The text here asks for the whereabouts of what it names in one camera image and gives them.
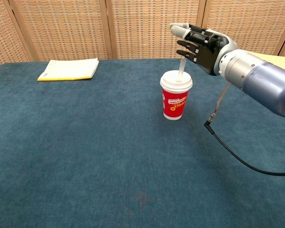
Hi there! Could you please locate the white notebook with yellow edge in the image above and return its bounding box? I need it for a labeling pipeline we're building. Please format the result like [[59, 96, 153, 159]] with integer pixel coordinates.
[[37, 58, 100, 82]]

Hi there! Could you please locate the red cup with white lid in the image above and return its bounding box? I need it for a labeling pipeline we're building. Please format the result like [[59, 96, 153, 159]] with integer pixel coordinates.
[[160, 70, 193, 121]]

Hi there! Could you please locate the transparent plastic straw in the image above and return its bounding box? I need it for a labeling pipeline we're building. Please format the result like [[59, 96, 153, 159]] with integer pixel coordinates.
[[177, 59, 187, 83]]

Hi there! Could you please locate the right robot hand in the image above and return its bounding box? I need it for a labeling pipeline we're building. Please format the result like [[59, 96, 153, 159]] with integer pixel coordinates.
[[170, 23, 237, 76]]

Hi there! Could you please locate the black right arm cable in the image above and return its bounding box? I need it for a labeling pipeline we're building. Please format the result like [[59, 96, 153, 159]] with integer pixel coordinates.
[[203, 82, 285, 177]]

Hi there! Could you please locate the beige manila folder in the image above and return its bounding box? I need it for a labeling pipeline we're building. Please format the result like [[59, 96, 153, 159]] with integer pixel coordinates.
[[248, 51, 285, 72]]

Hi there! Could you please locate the blue felt table cover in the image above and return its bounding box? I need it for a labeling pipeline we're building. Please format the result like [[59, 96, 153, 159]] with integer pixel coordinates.
[[0, 58, 285, 228]]

